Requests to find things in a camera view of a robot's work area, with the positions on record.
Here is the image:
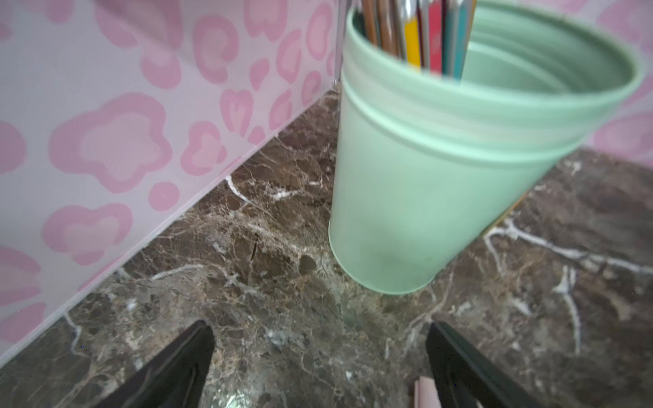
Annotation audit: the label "coloured pencils in cup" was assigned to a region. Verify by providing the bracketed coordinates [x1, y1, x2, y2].
[354, 0, 477, 79]

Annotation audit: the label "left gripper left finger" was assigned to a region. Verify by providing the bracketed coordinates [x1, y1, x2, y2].
[96, 321, 216, 408]

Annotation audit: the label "mint green pen cup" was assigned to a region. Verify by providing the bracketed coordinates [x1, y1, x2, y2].
[328, 1, 646, 295]

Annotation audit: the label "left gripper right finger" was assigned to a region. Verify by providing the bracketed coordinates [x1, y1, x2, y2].
[426, 321, 541, 408]

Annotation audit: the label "pink calculator on table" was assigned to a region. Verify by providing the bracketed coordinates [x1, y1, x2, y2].
[413, 376, 442, 408]

